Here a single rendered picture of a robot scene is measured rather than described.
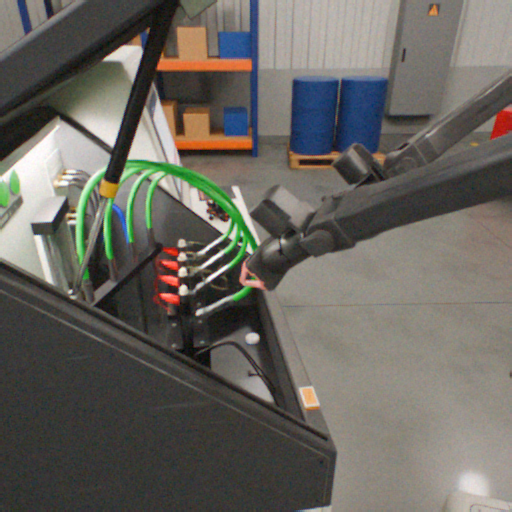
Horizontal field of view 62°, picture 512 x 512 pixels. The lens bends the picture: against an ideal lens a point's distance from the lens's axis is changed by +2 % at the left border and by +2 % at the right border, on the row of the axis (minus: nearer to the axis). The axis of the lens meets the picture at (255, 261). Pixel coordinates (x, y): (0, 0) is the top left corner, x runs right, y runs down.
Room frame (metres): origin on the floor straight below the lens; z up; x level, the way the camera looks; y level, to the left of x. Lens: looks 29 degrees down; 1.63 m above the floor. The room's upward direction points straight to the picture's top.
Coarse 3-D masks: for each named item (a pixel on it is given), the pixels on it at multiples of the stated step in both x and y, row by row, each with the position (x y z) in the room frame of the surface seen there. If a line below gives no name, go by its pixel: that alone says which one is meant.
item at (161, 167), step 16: (128, 160) 0.74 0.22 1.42; (144, 160) 0.73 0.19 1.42; (96, 176) 0.75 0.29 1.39; (176, 176) 0.71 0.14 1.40; (192, 176) 0.72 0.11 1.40; (208, 192) 0.70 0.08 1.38; (80, 208) 0.76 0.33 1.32; (224, 208) 0.69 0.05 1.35; (80, 224) 0.76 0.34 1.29; (240, 224) 0.69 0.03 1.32; (80, 240) 0.76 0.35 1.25; (80, 256) 0.77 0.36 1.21
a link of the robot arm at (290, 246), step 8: (288, 232) 0.62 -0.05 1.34; (296, 232) 0.60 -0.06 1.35; (280, 240) 0.62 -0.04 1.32; (288, 240) 0.60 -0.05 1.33; (296, 240) 0.59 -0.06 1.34; (288, 248) 0.60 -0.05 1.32; (296, 248) 0.59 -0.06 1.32; (288, 256) 0.60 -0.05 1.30; (296, 256) 0.60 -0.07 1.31; (304, 256) 0.59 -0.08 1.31
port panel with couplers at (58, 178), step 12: (60, 156) 1.06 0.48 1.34; (48, 168) 0.94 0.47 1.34; (60, 168) 1.03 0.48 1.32; (48, 180) 0.93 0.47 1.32; (60, 180) 0.99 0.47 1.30; (72, 180) 1.00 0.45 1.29; (60, 192) 0.99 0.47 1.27; (72, 216) 1.00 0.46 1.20; (72, 228) 1.01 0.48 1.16; (72, 240) 0.99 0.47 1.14
